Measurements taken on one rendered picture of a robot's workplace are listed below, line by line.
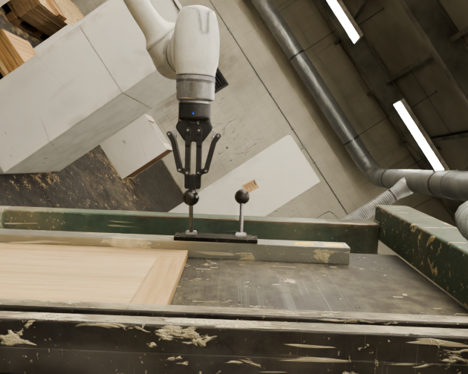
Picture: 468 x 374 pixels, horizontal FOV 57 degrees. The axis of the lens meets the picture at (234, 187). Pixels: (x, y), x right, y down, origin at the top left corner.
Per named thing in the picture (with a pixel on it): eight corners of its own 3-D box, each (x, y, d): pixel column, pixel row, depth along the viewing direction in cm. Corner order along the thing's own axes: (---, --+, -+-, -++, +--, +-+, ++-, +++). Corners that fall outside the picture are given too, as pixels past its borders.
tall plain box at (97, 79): (20, 122, 395) (179, 12, 382) (56, 176, 395) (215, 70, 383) (-51, 108, 305) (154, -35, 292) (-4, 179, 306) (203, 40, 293)
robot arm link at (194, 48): (226, 76, 97) (206, 81, 109) (228, 4, 95) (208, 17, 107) (179, 72, 93) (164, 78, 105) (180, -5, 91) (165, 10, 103)
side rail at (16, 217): (14, 240, 133) (13, 205, 132) (371, 255, 134) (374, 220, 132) (4, 245, 127) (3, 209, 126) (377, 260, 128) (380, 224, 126)
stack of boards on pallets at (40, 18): (57, 20, 774) (77, 6, 771) (88, 69, 775) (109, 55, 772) (-36, -47, 529) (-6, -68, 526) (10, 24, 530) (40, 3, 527)
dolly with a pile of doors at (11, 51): (7, 58, 455) (30, 42, 452) (33, 100, 455) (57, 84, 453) (-33, 41, 393) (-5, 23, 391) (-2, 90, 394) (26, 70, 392)
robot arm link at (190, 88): (178, 79, 104) (177, 103, 105) (173, 73, 95) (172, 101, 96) (216, 80, 104) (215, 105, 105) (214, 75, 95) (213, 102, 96)
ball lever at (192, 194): (184, 234, 107) (183, 185, 101) (200, 234, 107) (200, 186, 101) (182, 243, 104) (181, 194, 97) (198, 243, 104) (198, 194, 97)
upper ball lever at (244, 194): (232, 243, 106) (235, 192, 111) (248, 243, 106) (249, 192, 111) (232, 238, 103) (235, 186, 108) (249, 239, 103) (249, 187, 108)
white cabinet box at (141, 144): (109, 144, 617) (151, 116, 612) (131, 178, 617) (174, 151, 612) (98, 142, 572) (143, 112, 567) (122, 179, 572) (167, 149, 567)
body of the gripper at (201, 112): (214, 104, 104) (212, 142, 105) (178, 102, 104) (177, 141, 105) (212, 102, 97) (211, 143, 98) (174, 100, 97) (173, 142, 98)
